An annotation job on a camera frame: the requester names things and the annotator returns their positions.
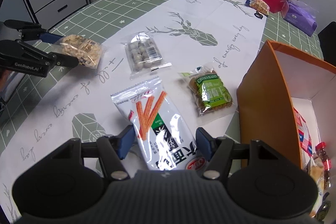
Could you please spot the orange cardboard box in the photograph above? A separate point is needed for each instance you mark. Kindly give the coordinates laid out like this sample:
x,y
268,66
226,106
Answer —
x,y
281,82

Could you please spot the black chair right side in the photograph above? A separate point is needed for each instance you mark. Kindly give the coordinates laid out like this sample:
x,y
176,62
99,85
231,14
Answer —
x,y
327,39

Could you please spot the small red cola bottle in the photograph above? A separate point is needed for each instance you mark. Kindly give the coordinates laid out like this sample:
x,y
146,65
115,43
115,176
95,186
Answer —
x,y
322,154

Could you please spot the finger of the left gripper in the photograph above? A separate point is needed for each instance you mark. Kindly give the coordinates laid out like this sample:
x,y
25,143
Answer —
x,y
62,60
50,38

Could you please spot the green grid tablecloth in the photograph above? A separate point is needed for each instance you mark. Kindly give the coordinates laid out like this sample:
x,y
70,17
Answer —
x,y
101,20

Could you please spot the round balls clear snack bag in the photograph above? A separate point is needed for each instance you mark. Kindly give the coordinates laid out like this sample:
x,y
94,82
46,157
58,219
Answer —
x,y
143,55

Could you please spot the white deer table runner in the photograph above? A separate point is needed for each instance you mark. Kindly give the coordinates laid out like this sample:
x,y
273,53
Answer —
x,y
138,81

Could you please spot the peanut snack clear bag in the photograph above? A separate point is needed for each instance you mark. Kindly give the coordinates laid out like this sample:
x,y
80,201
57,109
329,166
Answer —
x,y
87,51

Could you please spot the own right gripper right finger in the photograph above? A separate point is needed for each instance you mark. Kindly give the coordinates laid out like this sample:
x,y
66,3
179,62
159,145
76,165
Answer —
x,y
217,152

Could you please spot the white stick snack bag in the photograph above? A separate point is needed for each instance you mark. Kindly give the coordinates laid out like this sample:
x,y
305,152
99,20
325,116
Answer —
x,y
163,136

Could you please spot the purple tissue pack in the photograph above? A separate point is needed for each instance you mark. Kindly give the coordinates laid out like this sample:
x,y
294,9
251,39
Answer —
x,y
299,15

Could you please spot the green raisin snack bag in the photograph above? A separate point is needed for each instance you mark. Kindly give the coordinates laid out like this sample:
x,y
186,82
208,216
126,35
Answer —
x,y
209,91

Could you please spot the small nut snack bag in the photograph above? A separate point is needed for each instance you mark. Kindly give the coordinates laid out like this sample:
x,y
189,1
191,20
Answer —
x,y
260,6

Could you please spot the red white snack packet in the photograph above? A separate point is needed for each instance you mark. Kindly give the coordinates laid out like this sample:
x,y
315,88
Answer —
x,y
303,133

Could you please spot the bread snack bag blue label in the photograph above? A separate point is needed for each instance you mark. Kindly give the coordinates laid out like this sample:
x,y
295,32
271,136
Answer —
x,y
315,169

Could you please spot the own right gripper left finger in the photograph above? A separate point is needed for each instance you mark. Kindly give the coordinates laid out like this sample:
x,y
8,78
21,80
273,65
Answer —
x,y
112,150

